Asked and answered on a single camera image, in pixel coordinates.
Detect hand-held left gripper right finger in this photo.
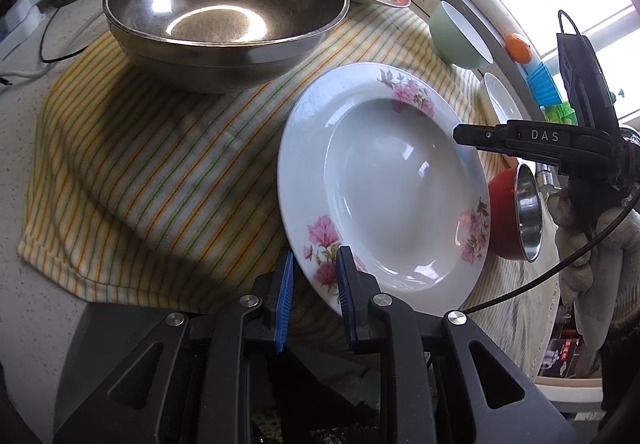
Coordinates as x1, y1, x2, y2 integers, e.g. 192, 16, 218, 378
336, 246, 578, 444

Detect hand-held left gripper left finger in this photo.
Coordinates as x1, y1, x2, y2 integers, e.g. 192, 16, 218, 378
52, 249, 296, 444

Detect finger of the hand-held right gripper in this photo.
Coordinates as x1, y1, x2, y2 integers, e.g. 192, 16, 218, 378
452, 120, 622, 176

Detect red bowl steel inside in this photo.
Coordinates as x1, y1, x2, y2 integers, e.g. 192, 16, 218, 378
486, 163, 543, 264

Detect light green bowl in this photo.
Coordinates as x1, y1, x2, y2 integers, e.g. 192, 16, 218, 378
429, 0, 495, 71

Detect white plate small pink flowers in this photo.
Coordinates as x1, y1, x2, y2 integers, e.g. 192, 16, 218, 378
276, 63, 492, 317

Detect person's right hand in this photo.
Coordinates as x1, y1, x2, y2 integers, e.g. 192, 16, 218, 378
547, 188, 640, 351

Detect green plastic container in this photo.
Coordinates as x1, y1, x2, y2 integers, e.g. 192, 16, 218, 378
544, 101, 578, 126

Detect metal tap fitting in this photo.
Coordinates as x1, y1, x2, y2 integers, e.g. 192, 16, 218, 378
534, 163, 562, 196

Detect blue silicone cup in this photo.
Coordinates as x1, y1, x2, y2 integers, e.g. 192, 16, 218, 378
525, 61, 563, 106

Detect small white bowl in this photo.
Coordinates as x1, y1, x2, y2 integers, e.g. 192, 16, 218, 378
481, 72, 523, 125

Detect orange tangerine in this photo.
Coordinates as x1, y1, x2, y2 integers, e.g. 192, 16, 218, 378
505, 33, 532, 64

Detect yellow striped cloth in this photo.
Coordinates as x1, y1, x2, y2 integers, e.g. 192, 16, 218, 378
16, 1, 561, 380

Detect dark printed box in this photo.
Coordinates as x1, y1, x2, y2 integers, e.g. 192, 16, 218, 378
545, 336, 583, 377

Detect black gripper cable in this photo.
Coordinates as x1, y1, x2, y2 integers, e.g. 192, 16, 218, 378
462, 194, 640, 315

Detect white cable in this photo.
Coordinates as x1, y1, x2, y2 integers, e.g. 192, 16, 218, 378
0, 66, 66, 86

